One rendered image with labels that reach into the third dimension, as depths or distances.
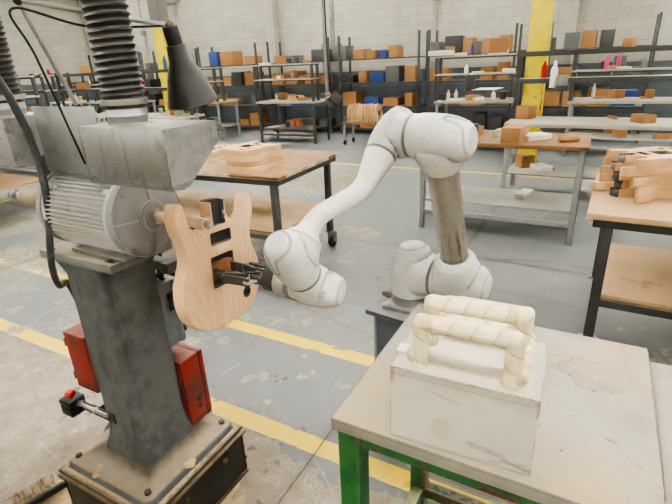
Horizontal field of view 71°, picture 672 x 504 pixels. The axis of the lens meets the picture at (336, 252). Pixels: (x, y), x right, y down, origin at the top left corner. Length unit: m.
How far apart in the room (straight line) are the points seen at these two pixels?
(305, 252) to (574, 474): 0.71
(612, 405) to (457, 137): 0.76
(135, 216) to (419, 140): 0.85
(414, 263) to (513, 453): 1.00
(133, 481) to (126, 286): 0.72
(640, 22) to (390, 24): 5.30
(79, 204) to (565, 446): 1.39
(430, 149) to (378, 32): 11.63
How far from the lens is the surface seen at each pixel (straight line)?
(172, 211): 1.34
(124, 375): 1.81
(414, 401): 0.97
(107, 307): 1.68
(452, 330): 0.87
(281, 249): 1.11
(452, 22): 12.38
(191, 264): 1.40
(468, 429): 0.97
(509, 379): 0.90
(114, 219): 1.44
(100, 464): 2.12
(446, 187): 1.51
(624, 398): 1.26
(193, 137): 1.20
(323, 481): 2.22
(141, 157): 1.21
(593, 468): 1.07
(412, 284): 1.85
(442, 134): 1.40
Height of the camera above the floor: 1.65
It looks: 22 degrees down
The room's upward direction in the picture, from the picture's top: 3 degrees counter-clockwise
